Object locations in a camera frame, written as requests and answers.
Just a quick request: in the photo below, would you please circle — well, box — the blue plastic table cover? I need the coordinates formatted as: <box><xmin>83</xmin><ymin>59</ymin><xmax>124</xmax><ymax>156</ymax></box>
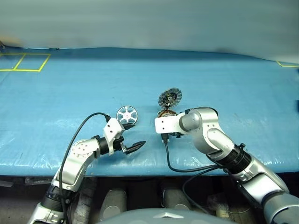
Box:
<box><xmin>0</xmin><ymin>46</ymin><xmax>299</xmax><ymax>177</ymax></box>

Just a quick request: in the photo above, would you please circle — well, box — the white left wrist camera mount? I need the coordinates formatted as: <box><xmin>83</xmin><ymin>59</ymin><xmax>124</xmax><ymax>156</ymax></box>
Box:
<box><xmin>103</xmin><ymin>118</ymin><xmax>125</xmax><ymax>156</ymax></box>

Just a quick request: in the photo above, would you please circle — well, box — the motor housing with copper windings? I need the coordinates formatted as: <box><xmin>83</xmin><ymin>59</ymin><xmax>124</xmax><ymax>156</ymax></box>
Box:
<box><xmin>156</xmin><ymin>109</ymin><xmax>180</xmax><ymax>120</ymax></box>

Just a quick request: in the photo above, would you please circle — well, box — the white spoked rotor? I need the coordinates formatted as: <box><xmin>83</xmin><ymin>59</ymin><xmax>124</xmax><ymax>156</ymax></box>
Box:
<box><xmin>115</xmin><ymin>105</ymin><xmax>139</xmax><ymax>125</ymax></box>

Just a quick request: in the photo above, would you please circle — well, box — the dark rounded grey foot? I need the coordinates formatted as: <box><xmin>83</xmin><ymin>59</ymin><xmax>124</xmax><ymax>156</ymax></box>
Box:
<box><xmin>161</xmin><ymin>188</ymin><xmax>192</xmax><ymax>211</ymax></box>
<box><xmin>101</xmin><ymin>188</ymin><xmax>128</xmax><ymax>219</ymax></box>

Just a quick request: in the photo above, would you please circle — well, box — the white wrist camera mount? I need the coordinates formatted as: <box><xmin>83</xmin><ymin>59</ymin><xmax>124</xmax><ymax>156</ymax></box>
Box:
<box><xmin>154</xmin><ymin>113</ymin><xmax>185</xmax><ymax>136</ymax></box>
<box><xmin>103</xmin><ymin>118</ymin><xmax>125</xmax><ymax>156</ymax></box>

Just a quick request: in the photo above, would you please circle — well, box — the round hinged motor lid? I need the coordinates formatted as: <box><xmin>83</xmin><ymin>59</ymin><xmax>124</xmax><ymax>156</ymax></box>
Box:
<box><xmin>158</xmin><ymin>86</ymin><xmax>183</xmax><ymax>108</ymax></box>

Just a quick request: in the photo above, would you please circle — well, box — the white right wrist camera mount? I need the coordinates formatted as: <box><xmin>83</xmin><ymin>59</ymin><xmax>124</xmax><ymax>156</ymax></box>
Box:
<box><xmin>154</xmin><ymin>113</ymin><xmax>185</xmax><ymax>136</ymax></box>

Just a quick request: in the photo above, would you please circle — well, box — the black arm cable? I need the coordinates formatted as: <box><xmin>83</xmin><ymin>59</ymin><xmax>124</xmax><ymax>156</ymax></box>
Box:
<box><xmin>58</xmin><ymin>112</ymin><xmax>112</xmax><ymax>224</ymax></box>
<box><xmin>161</xmin><ymin>133</ymin><xmax>232</xmax><ymax>216</ymax></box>

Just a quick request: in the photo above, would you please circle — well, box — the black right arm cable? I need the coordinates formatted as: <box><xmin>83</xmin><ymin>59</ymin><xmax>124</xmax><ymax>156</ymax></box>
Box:
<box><xmin>161</xmin><ymin>133</ymin><xmax>232</xmax><ymax>216</ymax></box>

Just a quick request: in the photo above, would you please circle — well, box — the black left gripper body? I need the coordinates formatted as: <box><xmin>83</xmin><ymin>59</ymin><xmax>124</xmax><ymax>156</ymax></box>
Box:
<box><xmin>113</xmin><ymin>136</ymin><xmax>128</xmax><ymax>155</ymax></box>

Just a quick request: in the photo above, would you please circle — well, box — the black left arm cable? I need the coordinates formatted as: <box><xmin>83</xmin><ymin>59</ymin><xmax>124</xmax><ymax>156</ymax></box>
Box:
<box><xmin>58</xmin><ymin>112</ymin><xmax>112</xmax><ymax>224</ymax></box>

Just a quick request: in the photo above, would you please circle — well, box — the yellow tape double square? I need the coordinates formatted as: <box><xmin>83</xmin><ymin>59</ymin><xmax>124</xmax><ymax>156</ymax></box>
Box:
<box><xmin>0</xmin><ymin>53</ymin><xmax>51</xmax><ymax>73</ymax></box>

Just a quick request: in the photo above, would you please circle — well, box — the grey robot torso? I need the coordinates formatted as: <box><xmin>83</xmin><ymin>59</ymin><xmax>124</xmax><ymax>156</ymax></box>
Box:
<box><xmin>95</xmin><ymin>208</ymin><xmax>202</xmax><ymax>224</ymax></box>

